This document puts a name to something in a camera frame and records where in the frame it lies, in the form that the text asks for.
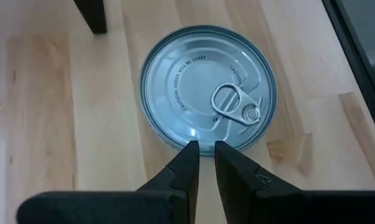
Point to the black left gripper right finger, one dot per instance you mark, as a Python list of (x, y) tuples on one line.
[(283, 208)]

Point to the silver-lid teal-label can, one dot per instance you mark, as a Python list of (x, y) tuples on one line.
[(190, 77)]

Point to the wooden shelf with black frame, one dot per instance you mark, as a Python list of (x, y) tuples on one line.
[(94, 15)]

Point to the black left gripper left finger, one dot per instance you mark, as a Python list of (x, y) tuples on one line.
[(128, 208)]

